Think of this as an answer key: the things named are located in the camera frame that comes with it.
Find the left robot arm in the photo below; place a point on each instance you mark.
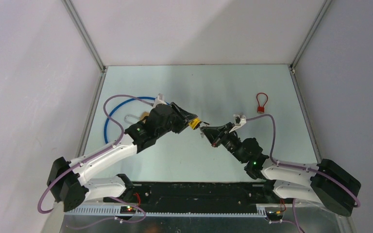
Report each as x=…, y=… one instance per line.
x=73, y=182

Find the right aluminium frame post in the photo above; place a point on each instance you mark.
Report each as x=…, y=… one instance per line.
x=292, y=67

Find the yellow black padlock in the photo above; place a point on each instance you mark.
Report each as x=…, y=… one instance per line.
x=197, y=123

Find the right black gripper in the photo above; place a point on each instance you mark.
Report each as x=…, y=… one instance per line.
x=221, y=132

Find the red cable padlock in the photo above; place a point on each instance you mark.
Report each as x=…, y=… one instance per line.
x=261, y=99

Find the aluminium frame post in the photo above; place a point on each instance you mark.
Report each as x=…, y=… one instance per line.
x=87, y=40
x=292, y=67

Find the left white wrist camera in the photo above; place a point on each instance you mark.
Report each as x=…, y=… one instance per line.
x=159, y=100

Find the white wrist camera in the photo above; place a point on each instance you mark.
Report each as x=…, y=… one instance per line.
x=159, y=100
x=240, y=120

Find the white cable duct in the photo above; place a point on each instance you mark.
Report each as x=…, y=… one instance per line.
x=117, y=210

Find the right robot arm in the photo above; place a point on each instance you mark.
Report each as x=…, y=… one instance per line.
x=324, y=183

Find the left aluminium frame post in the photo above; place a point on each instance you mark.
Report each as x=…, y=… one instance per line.
x=87, y=40

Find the brass padlock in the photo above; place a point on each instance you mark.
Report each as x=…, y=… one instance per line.
x=132, y=119

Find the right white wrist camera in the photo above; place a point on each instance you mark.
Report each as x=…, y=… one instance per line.
x=240, y=120

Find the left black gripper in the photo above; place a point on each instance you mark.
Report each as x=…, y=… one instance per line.
x=182, y=123

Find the silver key pair front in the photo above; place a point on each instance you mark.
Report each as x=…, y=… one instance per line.
x=201, y=133

